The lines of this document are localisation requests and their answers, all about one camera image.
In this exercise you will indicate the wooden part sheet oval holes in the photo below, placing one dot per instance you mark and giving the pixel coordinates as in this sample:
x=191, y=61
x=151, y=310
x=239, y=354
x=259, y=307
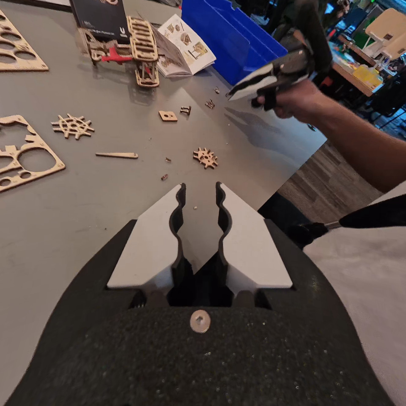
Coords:
x=35, y=65

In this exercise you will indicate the grey desk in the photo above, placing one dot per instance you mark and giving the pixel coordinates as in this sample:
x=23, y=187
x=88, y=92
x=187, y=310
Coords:
x=127, y=196

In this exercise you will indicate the person's right hand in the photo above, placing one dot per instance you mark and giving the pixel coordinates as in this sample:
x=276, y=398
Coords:
x=298, y=101

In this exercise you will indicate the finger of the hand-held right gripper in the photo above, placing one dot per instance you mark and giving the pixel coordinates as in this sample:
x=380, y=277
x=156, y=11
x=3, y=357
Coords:
x=250, y=93
x=263, y=70

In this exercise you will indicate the instruction booklet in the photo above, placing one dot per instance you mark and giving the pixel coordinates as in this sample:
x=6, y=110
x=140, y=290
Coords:
x=196, y=47

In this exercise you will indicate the wooden web wheel part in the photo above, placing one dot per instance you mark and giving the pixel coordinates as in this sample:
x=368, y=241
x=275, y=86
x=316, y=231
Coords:
x=73, y=126

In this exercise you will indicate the square wooden plate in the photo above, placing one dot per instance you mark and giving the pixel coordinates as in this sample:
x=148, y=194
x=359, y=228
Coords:
x=163, y=118

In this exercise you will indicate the wooden biplane model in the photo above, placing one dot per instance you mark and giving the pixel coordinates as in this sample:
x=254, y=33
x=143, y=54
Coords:
x=142, y=38

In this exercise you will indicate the wooden gear part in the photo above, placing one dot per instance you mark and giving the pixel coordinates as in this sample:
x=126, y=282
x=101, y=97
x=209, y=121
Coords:
x=200, y=155

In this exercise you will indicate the blue plastic bin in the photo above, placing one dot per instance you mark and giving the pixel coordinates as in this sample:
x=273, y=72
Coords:
x=222, y=41

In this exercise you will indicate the small wooden bracket piece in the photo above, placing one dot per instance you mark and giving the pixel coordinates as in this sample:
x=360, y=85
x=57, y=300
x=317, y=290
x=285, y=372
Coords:
x=209, y=104
x=185, y=110

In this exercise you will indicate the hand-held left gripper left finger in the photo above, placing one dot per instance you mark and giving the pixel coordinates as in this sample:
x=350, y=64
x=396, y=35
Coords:
x=142, y=253

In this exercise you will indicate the black chair seat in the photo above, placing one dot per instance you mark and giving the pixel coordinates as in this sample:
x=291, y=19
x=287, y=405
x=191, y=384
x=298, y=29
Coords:
x=279, y=212

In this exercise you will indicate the yellow box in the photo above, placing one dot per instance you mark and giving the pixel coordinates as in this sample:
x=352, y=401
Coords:
x=368, y=76

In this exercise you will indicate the black model kit box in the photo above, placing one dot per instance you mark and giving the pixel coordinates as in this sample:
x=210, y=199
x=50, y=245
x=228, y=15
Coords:
x=101, y=19

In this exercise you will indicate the wooden work table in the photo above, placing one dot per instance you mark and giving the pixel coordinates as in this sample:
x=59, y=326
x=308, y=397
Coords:
x=349, y=76

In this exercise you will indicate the person's right forearm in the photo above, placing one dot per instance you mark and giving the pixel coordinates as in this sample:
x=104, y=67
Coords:
x=364, y=149

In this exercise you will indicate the person's white t-shirt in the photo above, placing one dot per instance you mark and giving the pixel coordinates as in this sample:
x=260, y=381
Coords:
x=364, y=285

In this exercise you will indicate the large wooden part sheet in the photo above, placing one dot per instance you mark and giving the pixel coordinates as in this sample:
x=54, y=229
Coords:
x=54, y=162

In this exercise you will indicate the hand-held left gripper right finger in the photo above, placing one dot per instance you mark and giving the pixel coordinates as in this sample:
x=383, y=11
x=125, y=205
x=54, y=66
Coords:
x=257, y=253

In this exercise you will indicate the pale document stand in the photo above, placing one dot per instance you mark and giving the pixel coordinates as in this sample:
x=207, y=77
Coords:
x=396, y=47
x=383, y=22

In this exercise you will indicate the wooden stick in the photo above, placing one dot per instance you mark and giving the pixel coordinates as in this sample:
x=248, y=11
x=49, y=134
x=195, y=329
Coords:
x=117, y=155

